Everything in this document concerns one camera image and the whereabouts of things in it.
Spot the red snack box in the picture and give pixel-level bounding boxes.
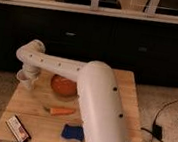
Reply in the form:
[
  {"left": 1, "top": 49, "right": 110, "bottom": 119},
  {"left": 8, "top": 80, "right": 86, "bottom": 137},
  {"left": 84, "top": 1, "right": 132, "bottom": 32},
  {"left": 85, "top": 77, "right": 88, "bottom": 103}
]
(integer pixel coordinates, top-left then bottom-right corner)
[{"left": 5, "top": 115, "right": 31, "bottom": 142}]

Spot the white ceramic cup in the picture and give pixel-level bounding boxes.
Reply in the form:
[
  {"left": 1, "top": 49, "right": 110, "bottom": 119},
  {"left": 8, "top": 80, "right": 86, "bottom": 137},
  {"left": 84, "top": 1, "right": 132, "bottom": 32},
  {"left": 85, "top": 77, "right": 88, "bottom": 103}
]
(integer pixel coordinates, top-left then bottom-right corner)
[{"left": 16, "top": 70, "right": 38, "bottom": 90}]

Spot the orange ceramic bowl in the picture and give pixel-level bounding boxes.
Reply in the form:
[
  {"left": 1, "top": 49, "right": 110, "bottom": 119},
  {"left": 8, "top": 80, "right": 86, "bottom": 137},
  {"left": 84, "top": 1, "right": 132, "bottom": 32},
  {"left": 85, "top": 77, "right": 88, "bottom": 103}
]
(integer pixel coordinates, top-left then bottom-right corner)
[{"left": 50, "top": 74, "right": 77, "bottom": 97}]

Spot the black cabinet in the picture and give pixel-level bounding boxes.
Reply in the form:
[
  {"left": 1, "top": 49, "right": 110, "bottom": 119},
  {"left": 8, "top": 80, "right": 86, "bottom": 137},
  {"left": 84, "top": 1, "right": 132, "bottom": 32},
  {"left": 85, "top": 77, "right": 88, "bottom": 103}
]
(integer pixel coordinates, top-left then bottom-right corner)
[{"left": 0, "top": 4, "right": 178, "bottom": 87}]

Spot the blue sponge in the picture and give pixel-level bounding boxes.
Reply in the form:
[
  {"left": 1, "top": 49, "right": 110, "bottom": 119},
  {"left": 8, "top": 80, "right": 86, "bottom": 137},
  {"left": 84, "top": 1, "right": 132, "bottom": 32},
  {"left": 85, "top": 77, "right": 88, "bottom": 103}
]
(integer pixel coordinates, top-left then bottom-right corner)
[{"left": 61, "top": 124, "right": 84, "bottom": 142}]

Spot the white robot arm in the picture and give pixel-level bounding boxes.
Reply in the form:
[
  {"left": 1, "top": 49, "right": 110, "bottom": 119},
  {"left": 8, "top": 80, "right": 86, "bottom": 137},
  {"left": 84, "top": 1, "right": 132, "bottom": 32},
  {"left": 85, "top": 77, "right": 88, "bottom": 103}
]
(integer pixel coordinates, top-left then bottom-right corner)
[{"left": 16, "top": 40, "right": 131, "bottom": 142}]

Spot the orange carrot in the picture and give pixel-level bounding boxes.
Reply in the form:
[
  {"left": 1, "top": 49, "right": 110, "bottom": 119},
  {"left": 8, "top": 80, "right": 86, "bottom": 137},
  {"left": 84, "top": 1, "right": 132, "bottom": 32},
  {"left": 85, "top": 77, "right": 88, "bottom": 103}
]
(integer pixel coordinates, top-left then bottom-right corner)
[{"left": 45, "top": 107, "right": 75, "bottom": 116}]

